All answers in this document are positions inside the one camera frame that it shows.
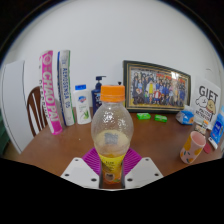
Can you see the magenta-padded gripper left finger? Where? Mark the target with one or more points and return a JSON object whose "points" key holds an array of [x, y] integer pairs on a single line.
{"points": [[81, 171]]}

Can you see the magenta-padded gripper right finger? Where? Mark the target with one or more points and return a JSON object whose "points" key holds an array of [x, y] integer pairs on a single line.
{"points": [[143, 170]]}

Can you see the orange juice bottle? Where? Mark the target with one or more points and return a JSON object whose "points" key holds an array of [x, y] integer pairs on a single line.
{"points": [[112, 133]]}

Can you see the pink patterned mug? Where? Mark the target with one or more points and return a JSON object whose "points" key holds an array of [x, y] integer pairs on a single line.
{"points": [[191, 150]]}

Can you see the small green box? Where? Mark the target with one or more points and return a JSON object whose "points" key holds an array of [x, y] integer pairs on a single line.
{"points": [[143, 116], [161, 118]]}

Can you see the white bottle with blue cap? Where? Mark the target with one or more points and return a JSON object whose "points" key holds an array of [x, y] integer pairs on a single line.
{"points": [[82, 106]]}

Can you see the blue tissue pack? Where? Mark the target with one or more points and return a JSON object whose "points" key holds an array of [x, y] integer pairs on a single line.
{"points": [[185, 117]]}

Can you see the flat round red coaster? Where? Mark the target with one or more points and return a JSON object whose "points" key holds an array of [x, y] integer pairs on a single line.
{"points": [[208, 148]]}

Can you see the small beige packet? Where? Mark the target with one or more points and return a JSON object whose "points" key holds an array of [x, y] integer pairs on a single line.
{"points": [[200, 128]]}

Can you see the brown wooden chair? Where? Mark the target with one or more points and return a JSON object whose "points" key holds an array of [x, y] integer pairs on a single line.
{"points": [[36, 111]]}

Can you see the dark blue pump bottle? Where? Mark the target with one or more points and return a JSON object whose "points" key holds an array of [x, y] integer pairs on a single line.
{"points": [[96, 95]]}

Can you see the framed group photo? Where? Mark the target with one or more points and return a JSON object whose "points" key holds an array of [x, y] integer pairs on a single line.
{"points": [[156, 87]]}

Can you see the tall pink wrap box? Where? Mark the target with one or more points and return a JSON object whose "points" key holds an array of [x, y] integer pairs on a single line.
{"points": [[50, 93]]}

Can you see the tall white green wrap box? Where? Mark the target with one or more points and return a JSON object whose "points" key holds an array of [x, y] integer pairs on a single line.
{"points": [[65, 88]]}

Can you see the blue detergent jug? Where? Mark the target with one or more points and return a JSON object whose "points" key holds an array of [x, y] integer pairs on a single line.
{"points": [[218, 130]]}

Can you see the white door panel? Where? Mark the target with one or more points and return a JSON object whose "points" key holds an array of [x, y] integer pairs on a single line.
{"points": [[13, 106]]}

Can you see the white paper gift bag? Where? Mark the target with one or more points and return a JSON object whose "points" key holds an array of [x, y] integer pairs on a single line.
{"points": [[206, 100]]}

